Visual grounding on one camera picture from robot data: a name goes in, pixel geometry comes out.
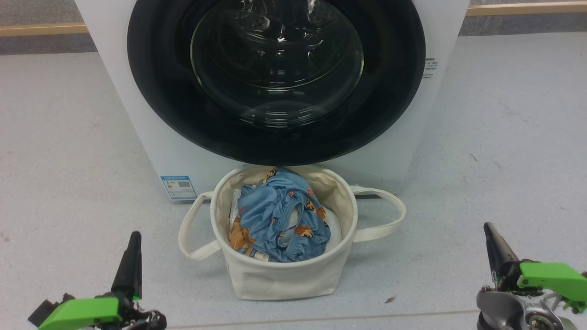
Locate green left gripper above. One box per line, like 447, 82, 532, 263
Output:
39, 231, 143, 330

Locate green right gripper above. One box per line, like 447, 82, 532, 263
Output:
484, 223, 587, 314

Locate cream and blue bear-print garment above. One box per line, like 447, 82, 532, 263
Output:
228, 215, 271, 262

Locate black round glass washer door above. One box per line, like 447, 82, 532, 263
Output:
127, 0, 426, 166

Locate white front-load washing machine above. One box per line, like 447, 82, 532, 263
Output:
75, 0, 471, 202

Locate cream canvas laundry basket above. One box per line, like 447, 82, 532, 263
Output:
178, 165, 407, 301

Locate white stuffed liner bag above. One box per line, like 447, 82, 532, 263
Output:
228, 187, 343, 253

